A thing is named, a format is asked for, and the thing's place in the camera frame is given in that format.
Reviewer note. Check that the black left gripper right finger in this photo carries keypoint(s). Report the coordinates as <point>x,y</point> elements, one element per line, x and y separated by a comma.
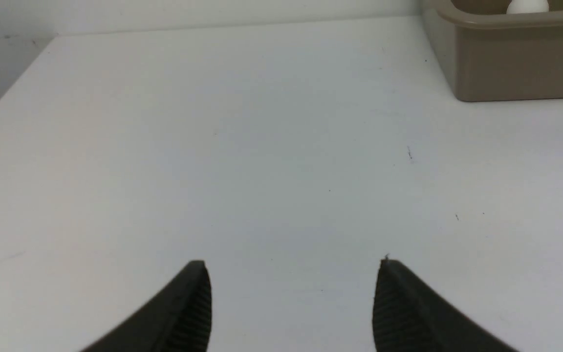
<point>409,316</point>

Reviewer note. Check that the white ball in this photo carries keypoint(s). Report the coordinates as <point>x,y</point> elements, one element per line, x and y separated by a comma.
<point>528,6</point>

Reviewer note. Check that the tan plastic storage bin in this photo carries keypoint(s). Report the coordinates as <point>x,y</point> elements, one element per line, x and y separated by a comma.
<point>487,55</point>

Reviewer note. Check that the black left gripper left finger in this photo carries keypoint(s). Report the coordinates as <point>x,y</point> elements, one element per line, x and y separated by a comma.
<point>177,319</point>

